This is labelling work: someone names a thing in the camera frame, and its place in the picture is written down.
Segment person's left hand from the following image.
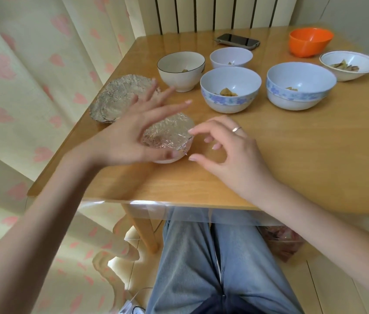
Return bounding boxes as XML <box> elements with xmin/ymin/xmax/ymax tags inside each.
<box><xmin>90</xmin><ymin>80</ymin><xmax>193</xmax><ymax>169</ymax></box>

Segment person's right hand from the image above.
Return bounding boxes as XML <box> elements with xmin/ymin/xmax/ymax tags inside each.
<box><xmin>188</xmin><ymin>116</ymin><xmax>275</xmax><ymax>195</ymax></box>

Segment aluminium foil bowl cover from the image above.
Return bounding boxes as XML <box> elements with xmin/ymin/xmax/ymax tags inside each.
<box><xmin>141</xmin><ymin>112</ymin><xmax>196</xmax><ymax>153</ymax></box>

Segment person's left forearm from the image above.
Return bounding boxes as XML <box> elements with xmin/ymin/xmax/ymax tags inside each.
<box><xmin>0</xmin><ymin>140</ymin><xmax>107</xmax><ymax>314</ymax></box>

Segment person's right forearm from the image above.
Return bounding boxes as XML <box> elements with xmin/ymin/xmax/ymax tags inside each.
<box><xmin>246</xmin><ymin>173</ymin><xmax>369</xmax><ymax>276</ymax></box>

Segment crumpled aluminium foil sheet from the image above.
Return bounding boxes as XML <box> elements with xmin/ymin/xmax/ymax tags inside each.
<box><xmin>88</xmin><ymin>74</ymin><xmax>161</xmax><ymax>124</ymax></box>

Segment white bowl with dark rim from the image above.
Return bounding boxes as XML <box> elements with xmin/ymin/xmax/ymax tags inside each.
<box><xmin>157</xmin><ymin>51</ymin><xmax>206</xmax><ymax>93</ymax></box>

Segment medium blue floral bowl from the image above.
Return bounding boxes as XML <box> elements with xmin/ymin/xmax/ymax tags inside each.
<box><xmin>200</xmin><ymin>67</ymin><xmax>262</xmax><ymax>114</ymax></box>

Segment small pale blue bowl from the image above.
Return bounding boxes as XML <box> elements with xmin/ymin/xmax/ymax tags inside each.
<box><xmin>209</xmin><ymin>47</ymin><xmax>253</xmax><ymax>69</ymax></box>

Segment wooden table leg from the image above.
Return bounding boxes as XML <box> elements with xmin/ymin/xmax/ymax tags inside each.
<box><xmin>121</xmin><ymin>204</ymin><xmax>159</xmax><ymax>254</ymax></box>

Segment large blue floral bowl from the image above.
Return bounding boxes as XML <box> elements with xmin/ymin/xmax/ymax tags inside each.
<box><xmin>266</xmin><ymin>62</ymin><xmax>337</xmax><ymax>111</ymax></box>

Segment black smartphone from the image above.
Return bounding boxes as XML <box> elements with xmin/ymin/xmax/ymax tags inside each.
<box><xmin>214</xmin><ymin>33</ymin><xmax>261</xmax><ymax>50</ymax></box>

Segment white radiator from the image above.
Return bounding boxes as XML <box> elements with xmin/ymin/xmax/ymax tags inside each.
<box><xmin>153</xmin><ymin>0</ymin><xmax>291</xmax><ymax>35</ymax></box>

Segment blue jeans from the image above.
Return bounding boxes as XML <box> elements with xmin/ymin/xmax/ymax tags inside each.
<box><xmin>145</xmin><ymin>207</ymin><xmax>303</xmax><ymax>314</ymax></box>

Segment cream curtain with pink hearts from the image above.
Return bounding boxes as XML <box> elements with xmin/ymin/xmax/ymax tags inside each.
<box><xmin>0</xmin><ymin>0</ymin><xmax>159</xmax><ymax>314</ymax></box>

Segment reddish plastic bag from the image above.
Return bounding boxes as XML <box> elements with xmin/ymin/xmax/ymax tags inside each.
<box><xmin>262</xmin><ymin>225</ymin><xmax>305</xmax><ymax>263</ymax></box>

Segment orange plastic bowl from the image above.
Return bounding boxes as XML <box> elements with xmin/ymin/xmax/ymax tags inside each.
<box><xmin>289</xmin><ymin>27</ymin><xmax>334</xmax><ymax>58</ymax></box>

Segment food scraps in red-rim bowl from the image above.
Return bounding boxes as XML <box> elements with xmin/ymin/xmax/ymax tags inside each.
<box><xmin>330</xmin><ymin>59</ymin><xmax>360</xmax><ymax>72</ymax></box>

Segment white bowl with red rim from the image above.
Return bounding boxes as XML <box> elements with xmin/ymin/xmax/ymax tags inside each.
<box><xmin>319</xmin><ymin>50</ymin><xmax>369</xmax><ymax>82</ymax></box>

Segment dark blue shirt hem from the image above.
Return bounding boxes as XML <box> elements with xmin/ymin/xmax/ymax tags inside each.
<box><xmin>200</xmin><ymin>292</ymin><xmax>270</xmax><ymax>314</ymax></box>

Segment white power adapter with cable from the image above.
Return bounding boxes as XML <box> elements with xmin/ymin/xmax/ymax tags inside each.
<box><xmin>118</xmin><ymin>287</ymin><xmax>154</xmax><ymax>314</ymax></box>

